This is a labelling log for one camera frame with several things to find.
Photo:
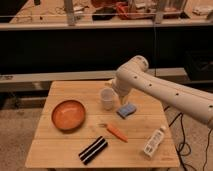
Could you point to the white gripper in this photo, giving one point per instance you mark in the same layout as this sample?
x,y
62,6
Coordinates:
x,y
122,93

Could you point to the white ceramic cup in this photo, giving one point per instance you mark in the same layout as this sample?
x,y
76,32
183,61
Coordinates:
x,y
107,98

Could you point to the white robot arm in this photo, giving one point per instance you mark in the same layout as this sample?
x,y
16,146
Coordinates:
x,y
132,74

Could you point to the blue sponge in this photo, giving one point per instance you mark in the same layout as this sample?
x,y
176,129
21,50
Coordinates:
x,y
126,110

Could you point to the orange toy carrot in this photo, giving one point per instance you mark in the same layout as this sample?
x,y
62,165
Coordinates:
x,y
115,131

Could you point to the wooden folding table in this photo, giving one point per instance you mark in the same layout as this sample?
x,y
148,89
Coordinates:
x,y
52,148

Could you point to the orange bowl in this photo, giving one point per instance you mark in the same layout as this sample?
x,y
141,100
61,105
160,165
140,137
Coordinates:
x,y
68,115

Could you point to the white bottle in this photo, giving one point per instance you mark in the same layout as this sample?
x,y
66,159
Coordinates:
x,y
154,141

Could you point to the long workbench with clutter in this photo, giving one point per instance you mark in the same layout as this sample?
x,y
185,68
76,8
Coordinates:
x,y
101,14

